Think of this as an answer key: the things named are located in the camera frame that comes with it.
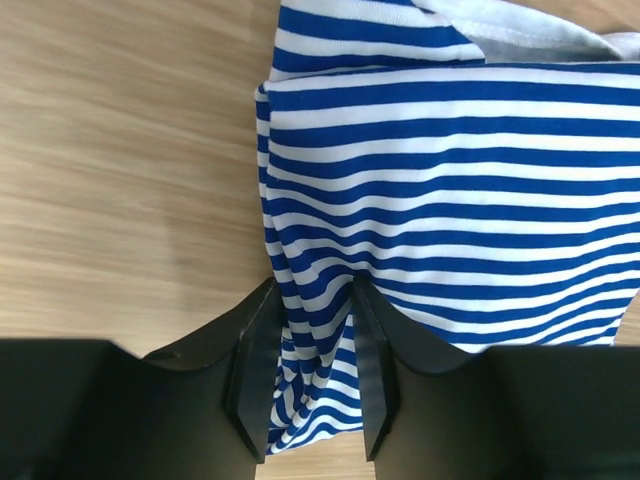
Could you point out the blue white striped tank top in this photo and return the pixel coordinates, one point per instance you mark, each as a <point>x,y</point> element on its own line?
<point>478,161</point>

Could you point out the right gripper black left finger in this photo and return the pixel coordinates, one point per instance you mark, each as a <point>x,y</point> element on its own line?
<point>198,408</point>

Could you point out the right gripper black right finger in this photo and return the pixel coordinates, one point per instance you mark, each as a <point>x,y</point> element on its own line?
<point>433,411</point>

